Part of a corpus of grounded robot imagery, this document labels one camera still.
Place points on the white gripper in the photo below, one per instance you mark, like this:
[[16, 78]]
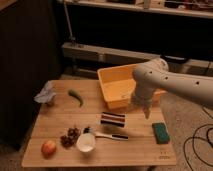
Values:
[[143, 97]]

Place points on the green sponge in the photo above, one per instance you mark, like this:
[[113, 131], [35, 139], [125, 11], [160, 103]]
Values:
[[160, 132]]

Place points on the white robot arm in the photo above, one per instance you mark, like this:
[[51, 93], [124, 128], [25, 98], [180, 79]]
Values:
[[154, 74]]

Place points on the yellow plastic tray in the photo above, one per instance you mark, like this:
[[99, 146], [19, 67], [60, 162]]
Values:
[[117, 85]]

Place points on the striped cloth block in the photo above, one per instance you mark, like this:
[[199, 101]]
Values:
[[112, 119]]

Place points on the white small bowl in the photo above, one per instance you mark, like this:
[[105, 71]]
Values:
[[86, 142]]

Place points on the green chili pepper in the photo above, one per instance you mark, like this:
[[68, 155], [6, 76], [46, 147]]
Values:
[[77, 96]]

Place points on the bunch of dark grapes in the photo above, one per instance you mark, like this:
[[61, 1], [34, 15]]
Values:
[[70, 138]]

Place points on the crumpled white cloth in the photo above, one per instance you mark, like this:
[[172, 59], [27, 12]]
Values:
[[46, 95]]

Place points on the grey vertical pole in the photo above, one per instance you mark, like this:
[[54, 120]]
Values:
[[71, 37]]

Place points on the red apple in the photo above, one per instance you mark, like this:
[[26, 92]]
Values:
[[48, 148]]

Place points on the upper white shelf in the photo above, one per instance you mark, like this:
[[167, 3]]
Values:
[[146, 6]]

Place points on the grey metal shelf rail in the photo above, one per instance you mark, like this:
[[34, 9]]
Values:
[[122, 57]]

